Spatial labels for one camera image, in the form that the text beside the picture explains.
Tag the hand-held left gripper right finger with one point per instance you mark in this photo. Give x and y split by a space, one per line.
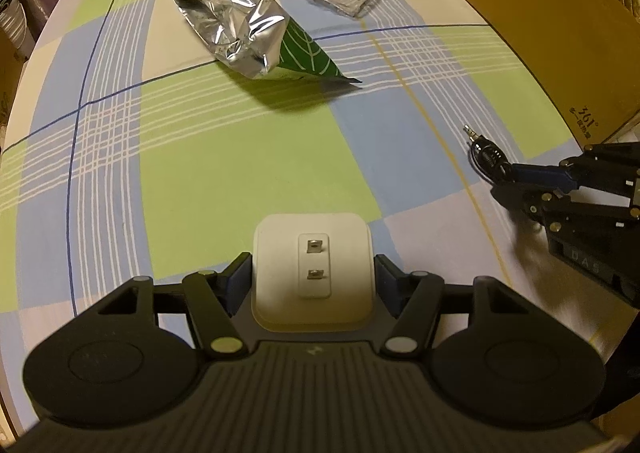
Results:
387 283

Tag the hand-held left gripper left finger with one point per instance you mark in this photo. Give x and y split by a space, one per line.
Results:
240 280

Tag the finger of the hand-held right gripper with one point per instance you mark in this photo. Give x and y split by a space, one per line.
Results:
540 175
520 200

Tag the white power adapter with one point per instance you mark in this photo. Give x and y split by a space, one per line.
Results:
312 303

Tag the brown cardboard box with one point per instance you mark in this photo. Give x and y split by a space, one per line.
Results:
550 8

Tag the checkered tablecloth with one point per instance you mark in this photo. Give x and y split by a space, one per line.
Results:
250 148

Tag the silver foil bag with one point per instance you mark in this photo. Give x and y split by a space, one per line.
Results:
235 28

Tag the stack of white bowls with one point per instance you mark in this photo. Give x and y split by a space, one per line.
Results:
11 18

